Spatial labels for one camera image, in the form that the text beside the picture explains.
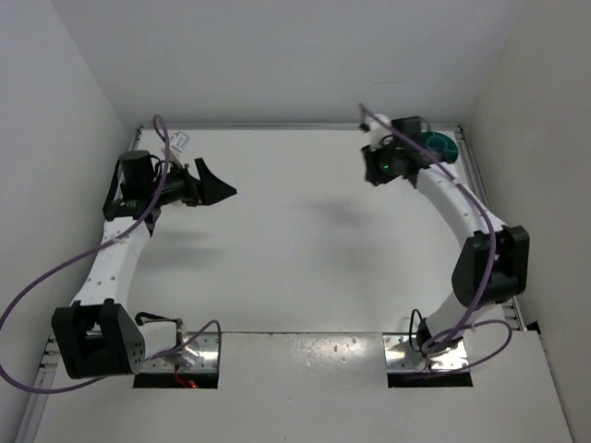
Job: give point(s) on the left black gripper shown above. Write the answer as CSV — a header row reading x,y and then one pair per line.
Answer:
x,y
199,185

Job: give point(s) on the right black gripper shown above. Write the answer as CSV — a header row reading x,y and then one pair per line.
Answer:
x,y
374,168

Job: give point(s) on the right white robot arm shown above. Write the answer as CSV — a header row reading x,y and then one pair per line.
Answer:
x,y
493,262

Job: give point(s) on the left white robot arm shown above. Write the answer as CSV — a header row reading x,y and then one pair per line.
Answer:
x,y
95,334

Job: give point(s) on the teal divided round container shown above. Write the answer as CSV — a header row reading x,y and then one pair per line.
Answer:
x,y
445,147

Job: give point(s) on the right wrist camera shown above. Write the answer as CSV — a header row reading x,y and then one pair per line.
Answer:
x,y
378,130

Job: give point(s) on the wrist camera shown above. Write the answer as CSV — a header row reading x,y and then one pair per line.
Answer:
x,y
178,142
378,130

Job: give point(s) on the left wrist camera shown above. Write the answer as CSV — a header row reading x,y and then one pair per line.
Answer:
x,y
178,142

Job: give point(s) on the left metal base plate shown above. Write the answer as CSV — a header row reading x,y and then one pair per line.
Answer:
x,y
200,357

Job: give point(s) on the metal base plate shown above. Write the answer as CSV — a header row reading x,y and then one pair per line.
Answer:
x,y
401,356
200,357

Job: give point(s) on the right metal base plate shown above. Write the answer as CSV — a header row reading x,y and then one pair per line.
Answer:
x,y
401,356

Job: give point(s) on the aluminium frame rail left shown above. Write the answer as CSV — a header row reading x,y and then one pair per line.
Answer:
x,y
32,416

